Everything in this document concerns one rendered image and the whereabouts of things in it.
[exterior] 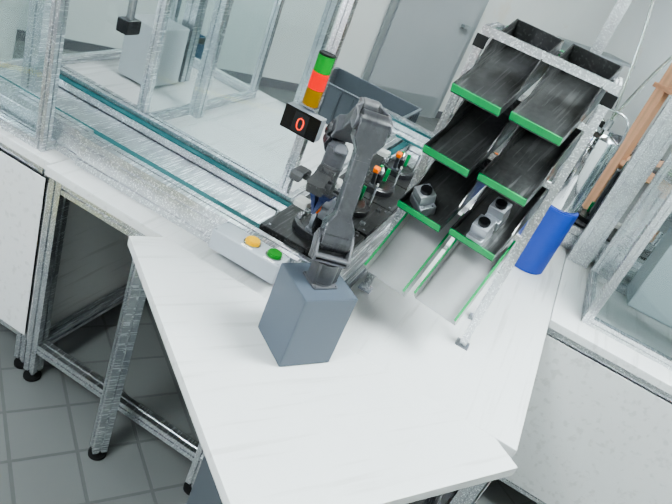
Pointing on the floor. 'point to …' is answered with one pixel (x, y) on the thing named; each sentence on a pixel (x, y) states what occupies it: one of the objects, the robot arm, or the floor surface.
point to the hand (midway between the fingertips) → (317, 202)
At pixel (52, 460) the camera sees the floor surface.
